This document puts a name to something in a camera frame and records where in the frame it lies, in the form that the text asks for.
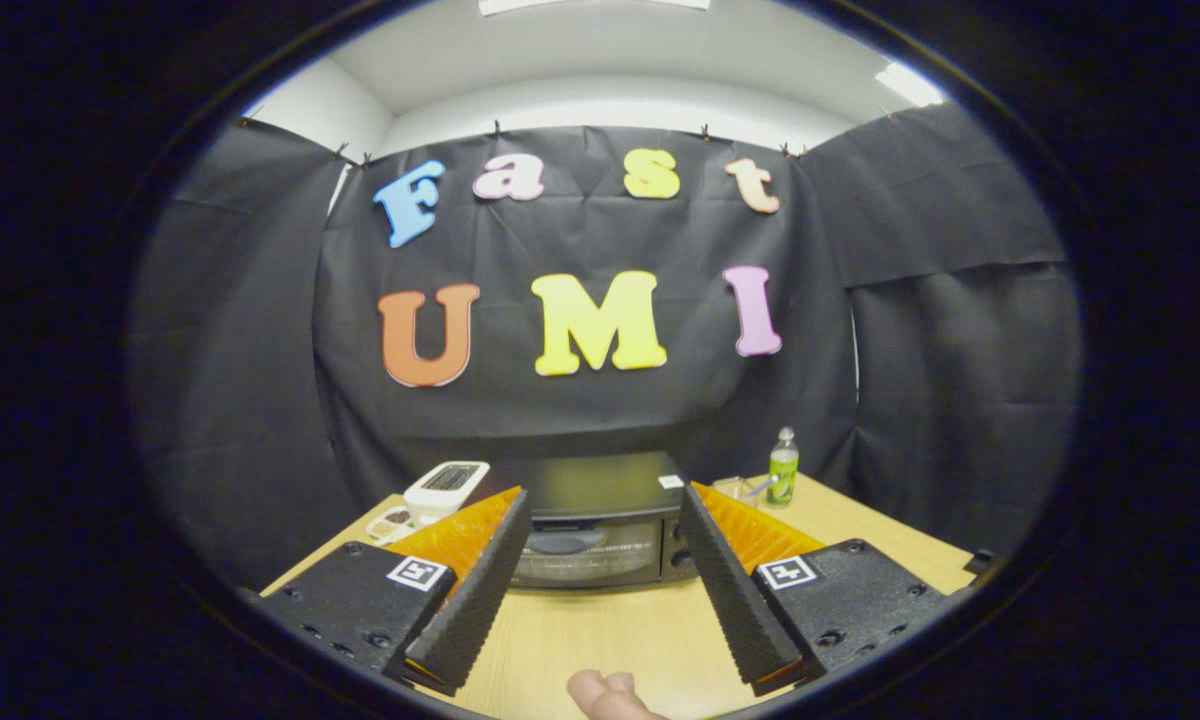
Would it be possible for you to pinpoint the white pop-up toaster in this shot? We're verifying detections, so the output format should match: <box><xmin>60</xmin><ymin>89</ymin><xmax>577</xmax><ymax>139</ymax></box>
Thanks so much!
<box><xmin>403</xmin><ymin>460</ymin><xmax>491</xmax><ymax>516</ymax></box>

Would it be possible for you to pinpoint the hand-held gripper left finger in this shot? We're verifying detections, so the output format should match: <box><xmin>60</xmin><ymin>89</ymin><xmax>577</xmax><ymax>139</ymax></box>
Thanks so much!
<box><xmin>260</xmin><ymin>487</ymin><xmax>533</xmax><ymax>697</ymax></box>

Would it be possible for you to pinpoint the long ceiling light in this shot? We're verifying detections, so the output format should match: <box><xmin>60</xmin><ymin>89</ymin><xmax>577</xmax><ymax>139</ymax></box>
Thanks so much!
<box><xmin>478</xmin><ymin>0</ymin><xmax>711</xmax><ymax>16</ymax></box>

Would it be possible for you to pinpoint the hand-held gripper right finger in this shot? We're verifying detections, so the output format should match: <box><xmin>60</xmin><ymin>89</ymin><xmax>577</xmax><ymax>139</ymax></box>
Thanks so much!
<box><xmin>678</xmin><ymin>482</ymin><xmax>961</xmax><ymax>698</ymax></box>

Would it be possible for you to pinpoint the wire mesh basket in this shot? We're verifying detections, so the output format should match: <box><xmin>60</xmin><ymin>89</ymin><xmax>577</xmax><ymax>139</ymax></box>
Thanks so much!
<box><xmin>712</xmin><ymin>475</ymin><xmax>771</xmax><ymax>506</ymax></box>

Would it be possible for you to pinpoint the black toaster oven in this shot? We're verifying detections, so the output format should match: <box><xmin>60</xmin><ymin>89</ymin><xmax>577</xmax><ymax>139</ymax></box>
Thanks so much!
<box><xmin>508</xmin><ymin>450</ymin><xmax>701</xmax><ymax>589</ymax></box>

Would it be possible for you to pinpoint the small ceiling light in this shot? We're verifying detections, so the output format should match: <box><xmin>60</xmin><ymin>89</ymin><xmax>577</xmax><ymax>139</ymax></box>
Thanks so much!
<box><xmin>875</xmin><ymin>62</ymin><xmax>947</xmax><ymax>109</ymax></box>

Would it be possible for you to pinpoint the small white snack plate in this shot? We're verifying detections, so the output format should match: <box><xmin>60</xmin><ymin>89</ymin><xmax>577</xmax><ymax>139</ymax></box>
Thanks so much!
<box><xmin>366</xmin><ymin>505</ymin><xmax>421</xmax><ymax>546</ymax></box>

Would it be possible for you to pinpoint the green label drink bottle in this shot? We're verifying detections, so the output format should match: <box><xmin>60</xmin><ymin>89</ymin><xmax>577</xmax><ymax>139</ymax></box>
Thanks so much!
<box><xmin>768</xmin><ymin>427</ymin><xmax>800</xmax><ymax>508</ymax></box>

